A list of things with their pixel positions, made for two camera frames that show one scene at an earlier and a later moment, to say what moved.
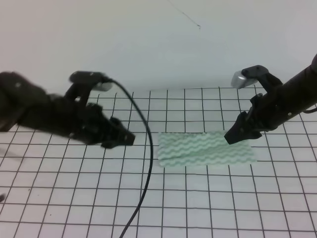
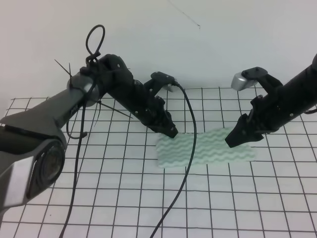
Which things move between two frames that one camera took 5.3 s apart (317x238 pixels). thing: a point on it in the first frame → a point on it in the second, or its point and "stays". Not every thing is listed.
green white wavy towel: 201,148 stays
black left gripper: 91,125 → 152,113
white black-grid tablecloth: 57,185 stays
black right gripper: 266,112 stays
